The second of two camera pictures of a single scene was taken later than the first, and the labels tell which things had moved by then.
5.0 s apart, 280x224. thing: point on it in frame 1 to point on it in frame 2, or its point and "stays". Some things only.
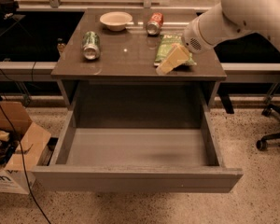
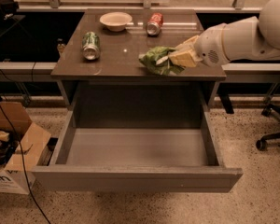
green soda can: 91,45 stays
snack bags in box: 2,147 stays
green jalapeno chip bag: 164,48 to 159,62
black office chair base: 262,144 stays
